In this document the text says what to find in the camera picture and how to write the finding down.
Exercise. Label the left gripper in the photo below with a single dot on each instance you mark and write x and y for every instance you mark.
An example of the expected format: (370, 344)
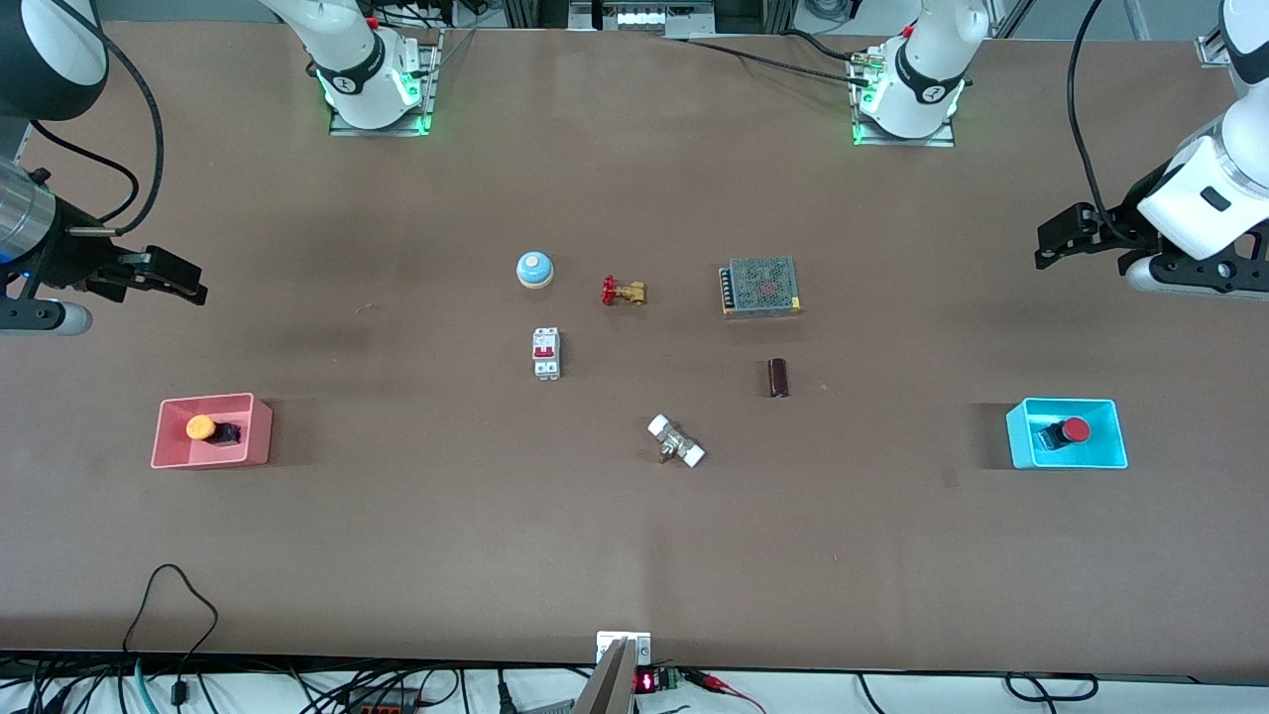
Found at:
(1118, 224)

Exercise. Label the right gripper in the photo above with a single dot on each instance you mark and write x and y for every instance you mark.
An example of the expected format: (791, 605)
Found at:
(71, 256)

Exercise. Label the yellow push button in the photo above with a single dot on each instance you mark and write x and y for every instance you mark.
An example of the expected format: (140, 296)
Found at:
(200, 428)

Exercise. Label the red push button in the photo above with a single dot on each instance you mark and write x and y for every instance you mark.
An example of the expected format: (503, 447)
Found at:
(1077, 430)

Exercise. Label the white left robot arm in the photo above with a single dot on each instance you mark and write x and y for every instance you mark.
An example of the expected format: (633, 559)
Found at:
(927, 69)

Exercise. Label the pink plastic bin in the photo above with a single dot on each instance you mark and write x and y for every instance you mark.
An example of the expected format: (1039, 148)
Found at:
(253, 436)

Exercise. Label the cyan plastic bin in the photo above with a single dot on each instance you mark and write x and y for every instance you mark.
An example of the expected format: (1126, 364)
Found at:
(1021, 436)

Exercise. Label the metal mesh power supply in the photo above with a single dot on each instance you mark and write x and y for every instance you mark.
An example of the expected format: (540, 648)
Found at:
(761, 286)

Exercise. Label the brown cylinder capacitor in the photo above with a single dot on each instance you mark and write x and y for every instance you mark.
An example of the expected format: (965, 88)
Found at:
(778, 378)

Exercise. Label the blue round bell button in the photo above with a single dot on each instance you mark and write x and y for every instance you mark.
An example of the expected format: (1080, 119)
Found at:
(534, 268)

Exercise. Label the white circuit breaker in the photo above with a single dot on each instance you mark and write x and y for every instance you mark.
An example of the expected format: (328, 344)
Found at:
(546, 353)

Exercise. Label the metal fitting white caps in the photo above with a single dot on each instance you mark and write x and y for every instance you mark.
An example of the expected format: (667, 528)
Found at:
(676, 441)

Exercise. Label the red alligator clip lead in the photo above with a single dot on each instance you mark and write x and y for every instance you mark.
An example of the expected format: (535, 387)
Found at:
(719, 684)

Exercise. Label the red LED display module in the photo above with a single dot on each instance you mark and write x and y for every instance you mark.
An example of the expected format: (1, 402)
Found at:
(646, 681)

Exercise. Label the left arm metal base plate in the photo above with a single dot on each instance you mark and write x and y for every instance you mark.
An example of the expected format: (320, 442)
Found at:
(942, 140)

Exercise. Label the aluminium corner bracket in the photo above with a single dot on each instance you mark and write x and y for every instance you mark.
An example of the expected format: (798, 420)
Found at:
(1211, 50)

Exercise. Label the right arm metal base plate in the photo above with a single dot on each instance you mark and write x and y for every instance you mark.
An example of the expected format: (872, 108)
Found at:
(429, 89)

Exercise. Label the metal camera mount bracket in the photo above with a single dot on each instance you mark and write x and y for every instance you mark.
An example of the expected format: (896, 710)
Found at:
(610, 684)

